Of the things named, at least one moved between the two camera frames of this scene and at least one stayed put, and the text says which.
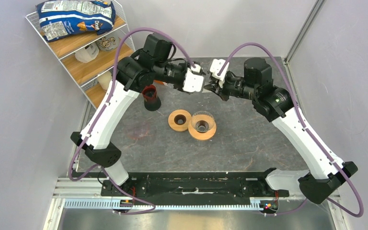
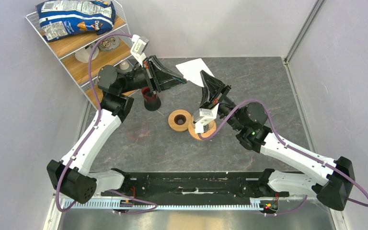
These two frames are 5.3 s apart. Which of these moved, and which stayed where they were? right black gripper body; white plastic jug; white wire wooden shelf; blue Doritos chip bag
Moved: right black gripper body
Stayed: white wire wooden shelf; blue Doritos chip bag; white plastic jug
